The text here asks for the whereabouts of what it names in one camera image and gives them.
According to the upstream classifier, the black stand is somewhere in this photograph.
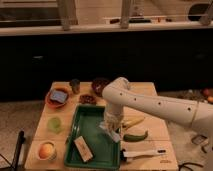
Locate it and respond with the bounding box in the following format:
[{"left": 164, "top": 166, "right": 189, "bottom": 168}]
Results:
[{"left": 11, "top": 131, "right": 25, "bottom": 171}]

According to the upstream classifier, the light green cup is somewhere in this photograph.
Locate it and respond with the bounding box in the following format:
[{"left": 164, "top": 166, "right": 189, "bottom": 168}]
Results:
[{"left": 47, "top": 117, "right": 62, "bottom": 134}]

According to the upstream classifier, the green plastic tray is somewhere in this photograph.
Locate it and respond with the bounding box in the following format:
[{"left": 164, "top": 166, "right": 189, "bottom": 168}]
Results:
[{"left": 64, "top": 105, "right": 120, "bottom": 170}]

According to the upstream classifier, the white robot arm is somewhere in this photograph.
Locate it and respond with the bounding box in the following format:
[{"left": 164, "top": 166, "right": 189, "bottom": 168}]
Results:
[{"left": 102, "top": 77, "right": 213, "bottom": 171}]

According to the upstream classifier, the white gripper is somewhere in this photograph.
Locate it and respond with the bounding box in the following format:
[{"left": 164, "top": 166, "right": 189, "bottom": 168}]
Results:
[{"left": 99, "top": 111, "right": 124, "bottom": 143}]

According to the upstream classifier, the tan rectangular block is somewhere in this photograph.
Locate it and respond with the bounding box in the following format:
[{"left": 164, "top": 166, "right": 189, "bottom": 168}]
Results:
[{"left": 74, "top": 136, "right": 93, "bottom": 162}]

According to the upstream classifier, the dark red bowl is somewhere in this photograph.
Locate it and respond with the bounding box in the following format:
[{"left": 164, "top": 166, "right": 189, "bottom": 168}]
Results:
[{"left": 91, "top": 78, "right": 110, "bottom": 97}]

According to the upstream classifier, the blue towel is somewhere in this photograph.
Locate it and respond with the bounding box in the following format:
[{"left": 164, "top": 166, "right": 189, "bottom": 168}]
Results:
[{"left": 50, "top": 90, "right": 67, "bottom": 103}]

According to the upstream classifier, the yellow banana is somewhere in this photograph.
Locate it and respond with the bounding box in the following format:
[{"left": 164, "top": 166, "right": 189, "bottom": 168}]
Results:
[{"left": 122, "top": 117, "right": 144, "bottom": 130}]

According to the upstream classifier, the orange bowl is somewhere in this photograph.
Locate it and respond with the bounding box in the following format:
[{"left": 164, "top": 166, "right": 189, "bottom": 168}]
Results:
[{"left": 45, "top": 87, "right": 69, "bottom": 109}]

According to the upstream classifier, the black floor cable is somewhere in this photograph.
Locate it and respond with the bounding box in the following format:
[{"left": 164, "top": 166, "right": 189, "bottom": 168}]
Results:
[{"left": 178, "top": 161, "right": 205, "bottom": 171}]

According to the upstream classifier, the white handled brush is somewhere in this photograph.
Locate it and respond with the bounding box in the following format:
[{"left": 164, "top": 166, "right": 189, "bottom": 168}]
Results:
[{"left": 120, "top": 149, "right": 166, "bottom": 162}]

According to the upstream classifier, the green pepper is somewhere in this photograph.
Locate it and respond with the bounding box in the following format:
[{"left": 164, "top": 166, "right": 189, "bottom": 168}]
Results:
[{"left": 123, "top": 131, "right": 149, "bottom": 142}]

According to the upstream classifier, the grey box on floor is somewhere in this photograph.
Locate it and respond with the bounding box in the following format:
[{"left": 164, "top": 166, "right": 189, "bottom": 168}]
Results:
[{"left": 191, "top": 134, "right": 206, "bottom": 145}]

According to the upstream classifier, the white cup with orange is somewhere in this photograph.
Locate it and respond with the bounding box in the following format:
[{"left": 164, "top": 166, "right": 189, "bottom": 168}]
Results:
[{"left": 37, "top": 142, "right": 57, "bottom": 161}]

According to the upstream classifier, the dark metal cup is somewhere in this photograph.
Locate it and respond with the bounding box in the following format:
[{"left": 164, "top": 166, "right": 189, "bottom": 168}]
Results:
[{"left": 69, "top": 79, "right": 80, "bottom": 94}]

